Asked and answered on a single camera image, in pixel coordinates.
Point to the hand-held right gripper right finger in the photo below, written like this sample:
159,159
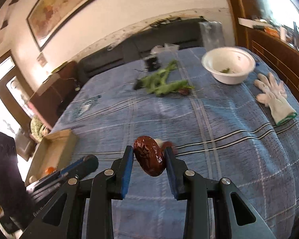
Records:
170,171

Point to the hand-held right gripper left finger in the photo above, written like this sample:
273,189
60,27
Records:
128,171

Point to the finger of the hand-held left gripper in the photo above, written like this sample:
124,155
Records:
89,165
71,168

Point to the wooden box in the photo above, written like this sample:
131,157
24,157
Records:
56,149

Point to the wrinkled red jujube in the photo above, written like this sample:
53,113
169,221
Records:
149,155

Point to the green patterned cloth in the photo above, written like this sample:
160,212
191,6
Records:
37,129

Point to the brown wooden cabinet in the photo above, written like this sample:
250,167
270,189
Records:
54,92

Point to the dried red chili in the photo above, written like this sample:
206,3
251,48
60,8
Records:
185,91

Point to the bunch of green beans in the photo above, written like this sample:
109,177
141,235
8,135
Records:
162,83

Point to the glass door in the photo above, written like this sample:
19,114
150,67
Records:
5,99

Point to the black electronic device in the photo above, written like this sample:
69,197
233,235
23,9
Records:
152,62

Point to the white bowl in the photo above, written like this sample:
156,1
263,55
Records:
228,64

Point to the black sofa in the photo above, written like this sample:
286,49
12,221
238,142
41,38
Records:
139,47

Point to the white knit glove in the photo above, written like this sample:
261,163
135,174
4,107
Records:
274,95

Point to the clear plastic cup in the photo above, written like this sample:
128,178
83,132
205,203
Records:
211,33

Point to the brown wooden panel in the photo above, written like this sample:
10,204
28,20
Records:
276,54

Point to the white flat box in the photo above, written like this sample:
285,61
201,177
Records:
249,22

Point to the white paper roll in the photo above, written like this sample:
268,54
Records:
283,32

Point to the framed wall picture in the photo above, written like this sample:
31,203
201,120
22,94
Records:
72,7

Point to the wooden door frame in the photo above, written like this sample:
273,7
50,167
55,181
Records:
235,5

